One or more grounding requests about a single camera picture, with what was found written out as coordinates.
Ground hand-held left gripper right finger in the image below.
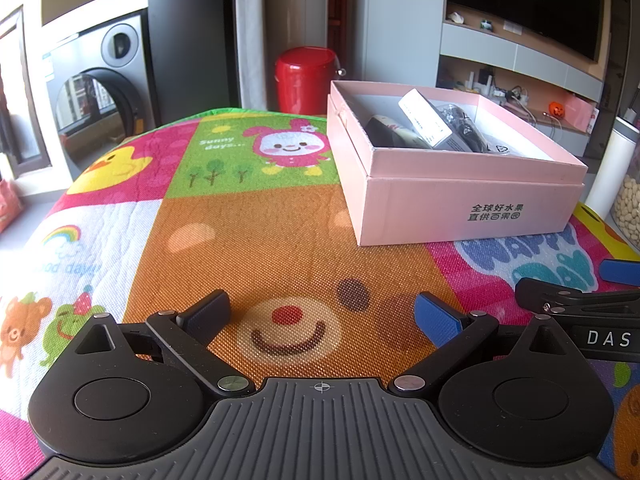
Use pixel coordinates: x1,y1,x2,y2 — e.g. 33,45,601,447
392,291,583,396

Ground white barcode labelled box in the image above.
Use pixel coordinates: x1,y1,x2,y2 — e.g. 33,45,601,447
398,88,454,150

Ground pink cardboard box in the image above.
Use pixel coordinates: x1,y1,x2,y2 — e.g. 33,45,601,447
326,80,589,247

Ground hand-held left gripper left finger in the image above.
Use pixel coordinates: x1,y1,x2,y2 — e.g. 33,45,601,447
72,289,250,397

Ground black and cream pouch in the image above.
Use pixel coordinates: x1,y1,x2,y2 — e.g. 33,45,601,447
365,114,432,150

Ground red plastic bag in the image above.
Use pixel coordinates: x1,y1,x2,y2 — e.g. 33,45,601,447
0,177,26,234

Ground red bin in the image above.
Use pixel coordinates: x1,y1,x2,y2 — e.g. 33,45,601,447
274,47,346,116

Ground white cylinder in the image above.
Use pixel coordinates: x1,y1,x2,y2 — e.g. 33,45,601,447
597,116,640,222

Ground black tall cabinet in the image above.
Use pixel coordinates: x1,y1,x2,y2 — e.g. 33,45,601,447
146,0,242,127

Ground colourful cartoon play mat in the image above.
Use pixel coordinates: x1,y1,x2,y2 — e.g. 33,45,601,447
0,106,640,480

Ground white shelf unit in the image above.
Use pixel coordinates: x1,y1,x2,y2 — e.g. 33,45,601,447
437,4,607,159

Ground pink box on shelf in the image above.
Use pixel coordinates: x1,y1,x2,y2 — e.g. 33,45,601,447
562,95,599,134

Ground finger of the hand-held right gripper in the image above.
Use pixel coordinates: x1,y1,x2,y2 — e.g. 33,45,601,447
515,277,640,316
599,259,640,284

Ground silver washing machine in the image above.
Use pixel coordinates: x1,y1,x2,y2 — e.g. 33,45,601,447
42,14,157,182

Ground glass jar of beans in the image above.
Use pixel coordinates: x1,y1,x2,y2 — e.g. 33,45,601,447
611,160,640,254

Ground black item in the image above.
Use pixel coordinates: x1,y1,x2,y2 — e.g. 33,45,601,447
434,104,489,154

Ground black television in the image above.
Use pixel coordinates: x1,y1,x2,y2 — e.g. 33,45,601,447
446,0,604,64

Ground clear plastic bag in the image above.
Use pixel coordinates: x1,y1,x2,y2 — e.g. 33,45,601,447
479,125,552,162

